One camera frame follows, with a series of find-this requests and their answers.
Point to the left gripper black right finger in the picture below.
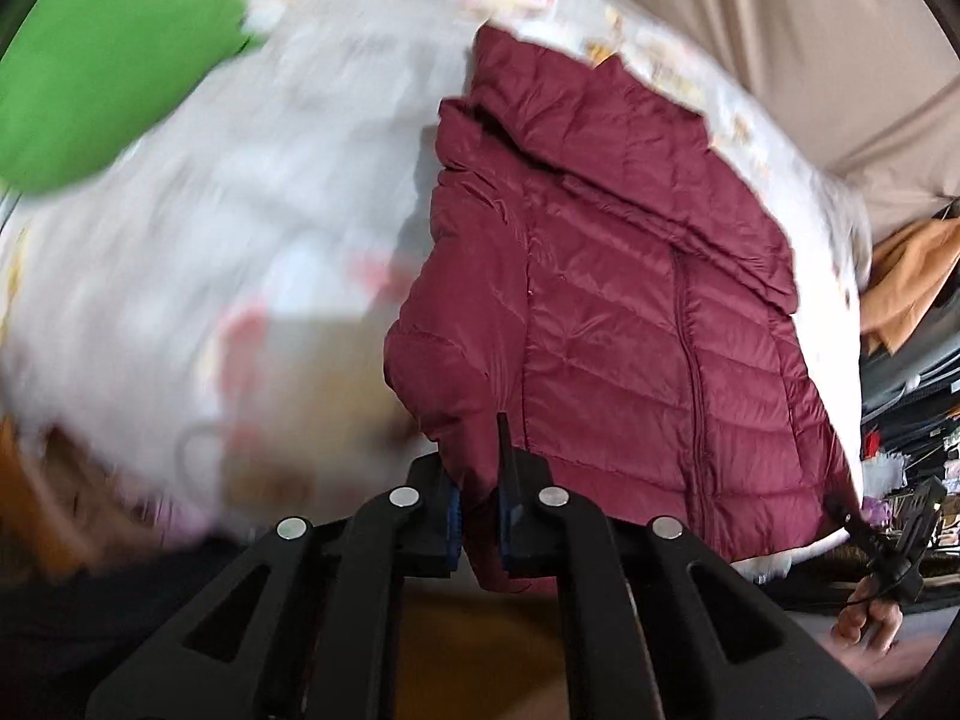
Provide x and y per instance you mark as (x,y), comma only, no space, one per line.
(654,624)

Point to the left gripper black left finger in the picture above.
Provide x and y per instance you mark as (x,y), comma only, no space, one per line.
(304,624)

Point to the maroon puffer jacket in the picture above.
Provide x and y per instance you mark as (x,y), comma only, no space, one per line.
(635,271)

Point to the person's bare right hand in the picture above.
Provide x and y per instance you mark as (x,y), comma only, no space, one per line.
(868,620)

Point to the orange cloth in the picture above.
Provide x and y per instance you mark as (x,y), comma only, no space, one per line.
(908,270)

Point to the white floral bed blanket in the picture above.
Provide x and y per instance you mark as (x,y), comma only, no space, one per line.
(193,338)

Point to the beige curtain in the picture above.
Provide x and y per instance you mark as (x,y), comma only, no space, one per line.
(866,89)

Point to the green pillow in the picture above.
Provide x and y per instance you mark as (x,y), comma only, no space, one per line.
(83,79)

